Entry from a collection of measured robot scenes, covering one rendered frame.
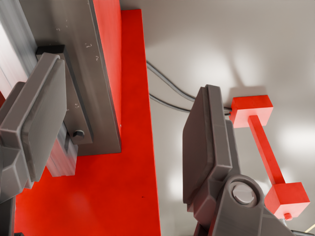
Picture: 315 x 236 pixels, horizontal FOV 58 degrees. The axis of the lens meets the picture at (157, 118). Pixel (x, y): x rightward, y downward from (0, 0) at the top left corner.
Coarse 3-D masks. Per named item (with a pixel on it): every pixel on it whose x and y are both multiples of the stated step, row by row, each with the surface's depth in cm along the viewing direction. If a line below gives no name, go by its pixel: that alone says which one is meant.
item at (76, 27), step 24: (24, 0) 50; (48, 0) 50; (72, 0) 50; (48, 24) 54; (72, 24) 54; (96, 24) 57; (72, 48) 58; (96, 48) 58; (96, 72) 63; (96, 96) 69; (96, 120) 75; (96, 144) 83; (120, 144) 87
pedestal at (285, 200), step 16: (256, 96) 200; (240, 112) 195; (256, 112) 196; (256, 128) 190; (256, 144) 188; (272, 160) 174; (272, 176) 167; (272, 192) 157; (288, 192) 152; (304, 192) 152; (272, 208) 158; (288, 208) 153; (304, 208) 154
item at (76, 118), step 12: (48, 48) 56; (60, 48) 56; (72, 72) 61; (72, 84) 61; (72, 96) 64; (72, 108) 67; (84, 108) 70; (72, 120) 70; (84, 120) 70; (72, 132) 73; (84, 132) 74
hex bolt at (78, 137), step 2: (76, 130) 73; (78, 130) 73; (80, 130) 73; (74, 132) 73; (76, 132) 72; (78, 132) 72; (80, 132) 73; (82, 132) 73; (74, 134) 72; (76, 134) 72; (78, 134) 72; (80, 134) 72; (82, 134) 73; (74, 136) 72; (76, 136) 72; (78, 136) 72; (80, 136) 72; (82, 136) 73; (74, 138) 73; (76, 138) 73; (78, 138) 73; (80, 138) 73; (82, 138) 73; (78, 140) 74; (80, 140) 74
